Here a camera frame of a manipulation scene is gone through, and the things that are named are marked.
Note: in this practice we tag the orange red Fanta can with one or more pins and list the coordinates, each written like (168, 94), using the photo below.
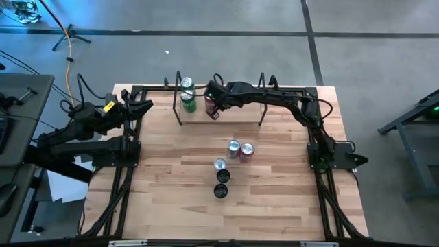
(209, 104)
(246, 151)

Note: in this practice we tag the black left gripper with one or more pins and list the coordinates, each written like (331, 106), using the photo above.
(123, 106)

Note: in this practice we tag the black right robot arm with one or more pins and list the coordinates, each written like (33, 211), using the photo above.
(274, 97)

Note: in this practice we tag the grey desk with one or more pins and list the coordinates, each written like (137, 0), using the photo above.
(20, 137)

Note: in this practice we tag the silver blue Red Bull can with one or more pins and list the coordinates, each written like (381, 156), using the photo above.
(233, 147)
(220, 164)

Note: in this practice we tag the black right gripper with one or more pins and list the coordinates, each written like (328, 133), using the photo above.
(224, 96)

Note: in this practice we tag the black white patterned object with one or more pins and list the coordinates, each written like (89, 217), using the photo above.
(25, 10)

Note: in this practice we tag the silver metal bracket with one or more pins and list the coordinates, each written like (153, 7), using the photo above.
(127, 243)
(319, 244)

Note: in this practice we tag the green Sprite can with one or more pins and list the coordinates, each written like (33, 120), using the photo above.
(189, 104)
(187, 82)

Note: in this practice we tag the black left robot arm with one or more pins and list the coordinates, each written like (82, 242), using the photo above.
(68, 133)

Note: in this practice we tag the black desk clamp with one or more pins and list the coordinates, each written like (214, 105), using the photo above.
(25, 94)

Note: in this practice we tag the black metal rack frame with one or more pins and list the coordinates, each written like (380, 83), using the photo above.
(236, 115)

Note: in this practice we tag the black metal rig frame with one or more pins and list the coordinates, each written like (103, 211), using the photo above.
(161, 88)

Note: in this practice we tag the dark grey metal cart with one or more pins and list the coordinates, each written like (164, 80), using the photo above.
(411, 154)

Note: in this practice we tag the black tripod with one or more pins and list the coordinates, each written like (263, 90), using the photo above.
(70, 34)

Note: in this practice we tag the white paper sheets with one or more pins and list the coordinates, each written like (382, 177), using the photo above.
(65, 188)

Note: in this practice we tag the black keyboard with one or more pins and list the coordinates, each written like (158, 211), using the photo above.
(4, 135)

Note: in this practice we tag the black computer mouse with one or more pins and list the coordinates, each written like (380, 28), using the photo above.
(7, 200)

